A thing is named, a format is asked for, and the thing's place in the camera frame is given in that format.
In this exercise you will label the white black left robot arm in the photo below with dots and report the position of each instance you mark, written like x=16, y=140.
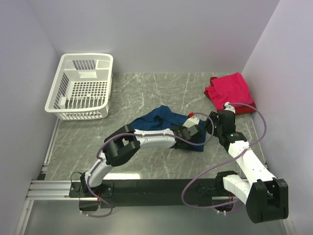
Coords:
x=120, y=147

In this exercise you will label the red folded t shirt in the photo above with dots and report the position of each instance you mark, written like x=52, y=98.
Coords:
x=240, y=110

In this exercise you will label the blue t shirt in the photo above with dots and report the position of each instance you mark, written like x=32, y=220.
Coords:
x=162, y=118

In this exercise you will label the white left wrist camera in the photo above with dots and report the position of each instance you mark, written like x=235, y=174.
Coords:
x=191, y=120

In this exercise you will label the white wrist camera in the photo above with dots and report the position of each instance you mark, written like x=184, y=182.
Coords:
x=191, y=120
x=228, y=107

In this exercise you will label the pink folded t shirt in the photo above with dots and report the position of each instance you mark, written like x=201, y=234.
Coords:
x=230, y=88

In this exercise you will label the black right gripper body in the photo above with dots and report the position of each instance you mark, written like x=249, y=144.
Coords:
x=218, y=129

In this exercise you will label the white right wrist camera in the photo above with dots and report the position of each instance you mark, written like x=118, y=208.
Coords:
x=228, y=107

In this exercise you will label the white plastic basket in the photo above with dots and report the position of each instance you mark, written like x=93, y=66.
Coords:
x=81, y=87

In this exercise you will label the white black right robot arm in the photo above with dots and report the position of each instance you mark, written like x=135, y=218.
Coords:
x=266, y=197

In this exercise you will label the aluminium rail frame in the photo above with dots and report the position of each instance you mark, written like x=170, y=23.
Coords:
x=43, y=190

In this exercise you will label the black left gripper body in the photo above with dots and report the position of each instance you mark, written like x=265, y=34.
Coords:
x=181, y=128

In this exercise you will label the black base beam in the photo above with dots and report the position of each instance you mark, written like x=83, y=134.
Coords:
x=157, y=192

